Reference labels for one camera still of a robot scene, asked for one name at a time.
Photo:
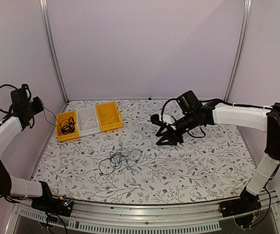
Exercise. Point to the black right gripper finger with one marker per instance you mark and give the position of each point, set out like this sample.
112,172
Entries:
168,140
164,131

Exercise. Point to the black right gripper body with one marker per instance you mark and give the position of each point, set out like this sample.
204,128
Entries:
172,134

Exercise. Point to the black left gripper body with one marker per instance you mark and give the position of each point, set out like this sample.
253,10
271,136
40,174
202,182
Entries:
38,108

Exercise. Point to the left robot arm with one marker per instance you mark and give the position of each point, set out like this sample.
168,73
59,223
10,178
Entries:
20,115

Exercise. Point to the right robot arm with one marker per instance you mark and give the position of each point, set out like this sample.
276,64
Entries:
197,113

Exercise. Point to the left yellow plastic bin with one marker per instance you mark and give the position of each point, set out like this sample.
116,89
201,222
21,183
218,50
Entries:
66,126

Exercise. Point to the yellow plastic bin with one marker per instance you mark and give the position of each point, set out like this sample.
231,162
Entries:
108,116
66,126

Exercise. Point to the floral table cloth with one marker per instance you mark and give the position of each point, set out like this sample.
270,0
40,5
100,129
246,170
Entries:
127,166

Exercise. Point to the white translucent plastic bin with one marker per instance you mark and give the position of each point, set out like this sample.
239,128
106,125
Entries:
87,121

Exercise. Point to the right yellow plastic bin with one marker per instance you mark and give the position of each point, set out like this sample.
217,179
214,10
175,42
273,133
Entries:
108,116

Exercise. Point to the back aluminium floor rail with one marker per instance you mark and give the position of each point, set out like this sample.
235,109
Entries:
133,98

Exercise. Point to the aluminium front rail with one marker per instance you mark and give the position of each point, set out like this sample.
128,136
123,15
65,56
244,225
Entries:
193,218

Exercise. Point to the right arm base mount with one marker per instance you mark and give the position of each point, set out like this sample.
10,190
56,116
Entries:
247,206

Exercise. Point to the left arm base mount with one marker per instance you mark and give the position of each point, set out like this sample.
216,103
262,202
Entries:
61,205

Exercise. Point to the left aluminium corner post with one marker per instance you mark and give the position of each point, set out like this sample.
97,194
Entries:
52,51

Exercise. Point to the aluminium corner post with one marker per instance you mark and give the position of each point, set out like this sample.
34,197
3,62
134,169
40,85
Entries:
240,47
52,51

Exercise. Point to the right aluminium corner post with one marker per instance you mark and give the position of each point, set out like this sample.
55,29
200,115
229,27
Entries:
240,47

